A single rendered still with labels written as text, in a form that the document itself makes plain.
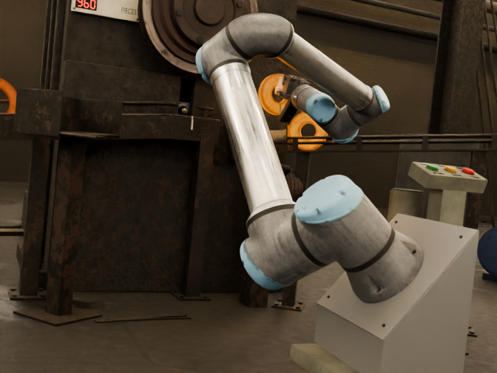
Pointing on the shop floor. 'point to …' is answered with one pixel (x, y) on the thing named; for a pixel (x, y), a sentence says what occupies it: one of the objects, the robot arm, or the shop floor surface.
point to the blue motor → (488, 254)
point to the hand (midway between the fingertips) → (278, 89)
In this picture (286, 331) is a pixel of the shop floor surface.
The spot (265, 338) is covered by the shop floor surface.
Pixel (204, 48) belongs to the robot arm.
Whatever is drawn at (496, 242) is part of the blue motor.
